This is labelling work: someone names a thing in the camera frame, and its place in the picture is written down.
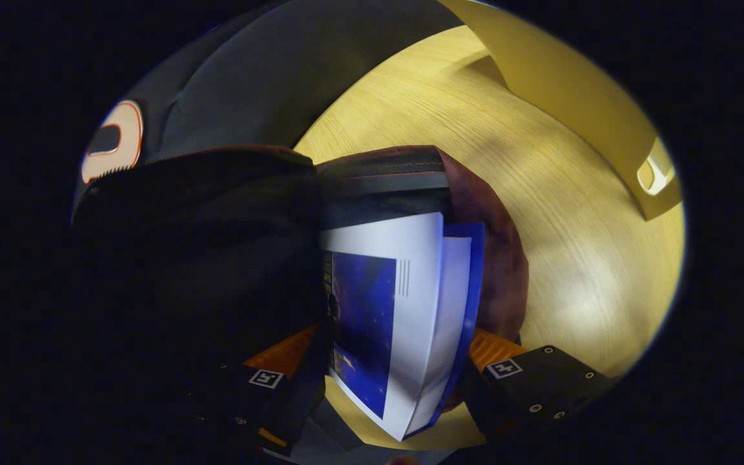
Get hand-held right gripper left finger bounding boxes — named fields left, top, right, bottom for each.
left=178, top=323, right=334, bottom=456

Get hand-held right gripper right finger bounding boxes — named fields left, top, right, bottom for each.
left=459, top=328, right=615, bottom=446

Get maroon schoolbag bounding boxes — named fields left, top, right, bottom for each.
left=72, top=143, right=531, bottom=453

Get blue cover book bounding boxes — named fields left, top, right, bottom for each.
left=319, top=212, right=486, bottom=442

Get cream plastic bookshelf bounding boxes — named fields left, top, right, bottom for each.
left=440, top=0, right=683, bottom=222

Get black backdrop cloth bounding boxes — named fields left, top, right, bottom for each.
left=72, top=0, right=463, bottom=220

